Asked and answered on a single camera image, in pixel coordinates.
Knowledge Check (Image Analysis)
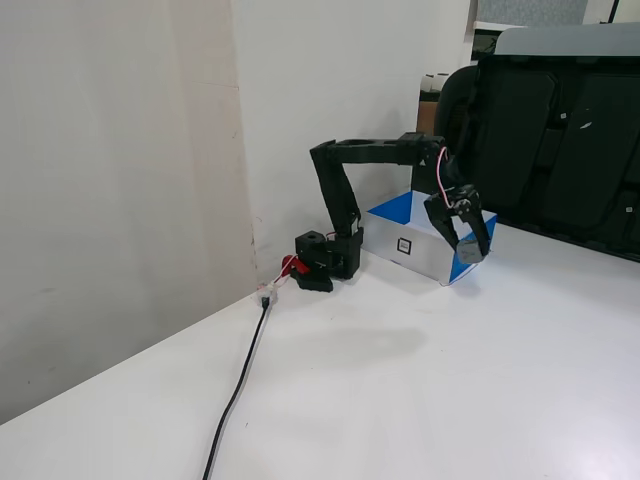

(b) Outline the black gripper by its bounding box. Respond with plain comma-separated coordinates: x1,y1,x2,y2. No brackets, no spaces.
424,183,490,262

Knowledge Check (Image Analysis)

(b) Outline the gray block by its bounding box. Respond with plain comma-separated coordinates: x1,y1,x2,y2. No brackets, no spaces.
455,238,485,265

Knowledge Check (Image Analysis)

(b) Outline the blue and white cardboard box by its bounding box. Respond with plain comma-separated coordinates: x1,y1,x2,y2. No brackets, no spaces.
365,189,499,288

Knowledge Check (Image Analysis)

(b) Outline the brown cardboard box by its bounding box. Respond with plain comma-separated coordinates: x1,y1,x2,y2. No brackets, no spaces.
415,100,441,137

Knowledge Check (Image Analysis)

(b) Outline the black office chair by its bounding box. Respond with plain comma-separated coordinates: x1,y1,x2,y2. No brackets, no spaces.
433,63,484,197

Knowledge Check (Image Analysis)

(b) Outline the large black plastic panel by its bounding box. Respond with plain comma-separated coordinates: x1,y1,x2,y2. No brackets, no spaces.
469,48,640,264

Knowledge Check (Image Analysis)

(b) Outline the red table clamp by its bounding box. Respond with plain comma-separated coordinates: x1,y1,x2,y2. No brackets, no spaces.
280,254,309,278

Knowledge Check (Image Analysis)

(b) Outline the white partition board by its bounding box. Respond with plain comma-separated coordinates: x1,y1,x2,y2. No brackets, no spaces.
231,0,475,301

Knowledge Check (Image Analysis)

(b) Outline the gray rounded panel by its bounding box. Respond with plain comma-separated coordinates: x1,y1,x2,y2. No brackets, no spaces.
493,22,640,58

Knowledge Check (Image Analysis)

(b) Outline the red and white servo wire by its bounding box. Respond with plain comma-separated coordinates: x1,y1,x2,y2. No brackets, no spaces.
432,146,459,202

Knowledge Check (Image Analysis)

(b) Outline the clear controller board with wires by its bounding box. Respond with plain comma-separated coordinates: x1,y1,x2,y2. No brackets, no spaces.
253,263,294,308

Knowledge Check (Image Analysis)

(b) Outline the black power cable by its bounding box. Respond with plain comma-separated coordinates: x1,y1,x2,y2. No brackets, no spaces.
200,296,274,480

